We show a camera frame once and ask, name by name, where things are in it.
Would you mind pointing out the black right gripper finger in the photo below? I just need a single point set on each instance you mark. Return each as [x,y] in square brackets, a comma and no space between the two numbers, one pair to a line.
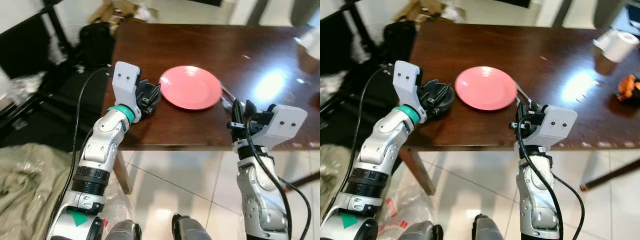
[237,112]
[523,111]
[536,109]
[250,109]

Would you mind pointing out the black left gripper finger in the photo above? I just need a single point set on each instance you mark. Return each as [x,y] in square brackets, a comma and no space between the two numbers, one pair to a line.
[445,104]
[155,89]
[442,90]
[155,102]

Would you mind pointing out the silver metal spoon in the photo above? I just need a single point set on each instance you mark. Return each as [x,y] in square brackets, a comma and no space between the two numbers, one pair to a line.
[227,92]
[522,92]

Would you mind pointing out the small orange object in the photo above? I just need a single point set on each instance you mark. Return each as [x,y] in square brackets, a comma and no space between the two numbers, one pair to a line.
[630,89]

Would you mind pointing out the pink round plate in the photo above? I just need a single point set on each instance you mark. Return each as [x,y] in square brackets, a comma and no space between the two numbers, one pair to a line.
[190,87]
[485,87]

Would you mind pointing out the black bag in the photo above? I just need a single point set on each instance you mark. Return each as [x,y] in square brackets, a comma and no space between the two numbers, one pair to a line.
[97,45]
[400,42]

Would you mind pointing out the dark wooden table leg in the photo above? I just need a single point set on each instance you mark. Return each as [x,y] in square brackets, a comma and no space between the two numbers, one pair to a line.
[122,172]
[305,180]
[610,176]
[415,170]

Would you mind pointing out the brown cardboard box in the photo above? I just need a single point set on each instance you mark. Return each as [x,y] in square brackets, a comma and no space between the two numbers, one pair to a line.
[117,10]
[425,10]

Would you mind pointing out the crumpled clear plastic bag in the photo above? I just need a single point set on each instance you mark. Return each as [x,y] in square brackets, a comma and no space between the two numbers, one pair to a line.
[27,87]
[331,85]

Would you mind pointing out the white toilet paper roll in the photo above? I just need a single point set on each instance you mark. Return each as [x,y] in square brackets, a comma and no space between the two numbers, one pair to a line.
[311,42]
[617,45]

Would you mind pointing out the beige cloth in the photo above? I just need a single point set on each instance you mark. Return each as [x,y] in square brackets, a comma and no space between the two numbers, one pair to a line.
[30,190]
[330,165]

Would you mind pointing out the black metal rack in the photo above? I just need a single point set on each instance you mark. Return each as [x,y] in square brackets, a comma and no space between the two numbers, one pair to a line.
[340,45]
[30,50]

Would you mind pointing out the grey right robot leg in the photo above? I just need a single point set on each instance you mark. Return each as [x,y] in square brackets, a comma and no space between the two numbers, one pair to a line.
[190,230]
[487,229]

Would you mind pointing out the grey robot leg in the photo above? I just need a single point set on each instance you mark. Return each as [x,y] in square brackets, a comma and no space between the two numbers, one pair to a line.
[190,230]
[417,232]
[487,229]
[124,231]

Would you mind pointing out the grey chair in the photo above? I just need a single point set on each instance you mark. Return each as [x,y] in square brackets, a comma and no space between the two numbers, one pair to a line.
[610,12]
[306,12]

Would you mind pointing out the clear plastic bag red print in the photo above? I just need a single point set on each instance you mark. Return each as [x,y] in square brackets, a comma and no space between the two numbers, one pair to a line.
[402,210]
[115,210]

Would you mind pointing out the grey left robot leg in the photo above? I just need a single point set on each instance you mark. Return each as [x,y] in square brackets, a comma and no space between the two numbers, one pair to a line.
[417,232]
[124,231]

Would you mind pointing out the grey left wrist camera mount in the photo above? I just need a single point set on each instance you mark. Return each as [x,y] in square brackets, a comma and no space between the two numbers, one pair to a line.
[407,82]
[125,80]

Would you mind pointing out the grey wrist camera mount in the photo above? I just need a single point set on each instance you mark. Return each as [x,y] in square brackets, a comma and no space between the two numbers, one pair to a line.
[557,125]
[407,82]
[285,122]
[125,80]

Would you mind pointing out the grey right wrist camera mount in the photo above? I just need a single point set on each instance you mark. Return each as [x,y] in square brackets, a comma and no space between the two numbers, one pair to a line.
[557,125]
[285,122]

